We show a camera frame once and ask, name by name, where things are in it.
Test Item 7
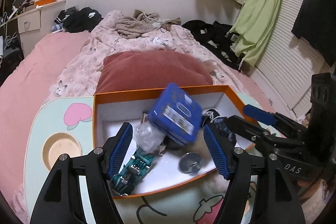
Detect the white fur pompom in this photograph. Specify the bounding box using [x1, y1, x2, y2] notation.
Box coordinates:
[202, 173, 230, 194]

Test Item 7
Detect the brown playing card box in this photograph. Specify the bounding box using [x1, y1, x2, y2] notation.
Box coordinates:
[141, 113, 148, 123]

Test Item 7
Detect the white bedside drawer cabinet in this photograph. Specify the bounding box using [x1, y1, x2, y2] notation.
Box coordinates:
[17, 0, 66, 57]

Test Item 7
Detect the teal circuit board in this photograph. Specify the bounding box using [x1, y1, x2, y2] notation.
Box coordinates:
[111, 148, 157, 196]

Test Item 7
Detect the green hanging garment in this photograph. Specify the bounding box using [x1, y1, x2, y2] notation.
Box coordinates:
[228, 0, 281, 67]

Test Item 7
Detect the green cartoon folding table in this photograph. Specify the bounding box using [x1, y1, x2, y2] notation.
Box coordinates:
[25, 85, 257, 223]

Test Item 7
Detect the clear plastic bag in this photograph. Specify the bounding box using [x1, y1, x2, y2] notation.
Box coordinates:
[133, 122, 166, 154]

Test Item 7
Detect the orange tissue box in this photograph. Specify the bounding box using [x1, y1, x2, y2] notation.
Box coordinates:
[35, 0, 57, 7]

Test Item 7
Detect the black clothes pile right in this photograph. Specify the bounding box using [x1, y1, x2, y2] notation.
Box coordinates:
[182, 20, 243, 71]

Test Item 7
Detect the red cushion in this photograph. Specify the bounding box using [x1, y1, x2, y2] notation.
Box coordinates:
[96, 51, 213, 94]

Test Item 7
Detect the beige knitted blanket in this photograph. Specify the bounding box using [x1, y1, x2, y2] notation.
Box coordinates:
[115, 10, 181, 39]

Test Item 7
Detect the pink floral duvet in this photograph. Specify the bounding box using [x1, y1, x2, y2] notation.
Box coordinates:
[45, 10, 246, 102]

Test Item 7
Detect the black lace-trimmed garment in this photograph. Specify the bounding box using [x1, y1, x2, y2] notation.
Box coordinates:
[201, 109, 236, 146]

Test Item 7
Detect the brown fur pompom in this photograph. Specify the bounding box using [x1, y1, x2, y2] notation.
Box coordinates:
[185, 129, 211, 159]

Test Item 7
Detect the orange cardboard box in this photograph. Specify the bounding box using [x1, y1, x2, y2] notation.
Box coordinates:
[92, 84, 261, 200]

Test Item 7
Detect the black clothes pile left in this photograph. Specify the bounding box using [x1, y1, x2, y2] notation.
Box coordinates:
[51, 6, 103, 33]

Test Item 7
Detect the black clothes pile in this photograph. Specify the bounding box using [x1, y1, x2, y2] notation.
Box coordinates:
[182, 20, 243, 71]
[51, 6, 103, 33]

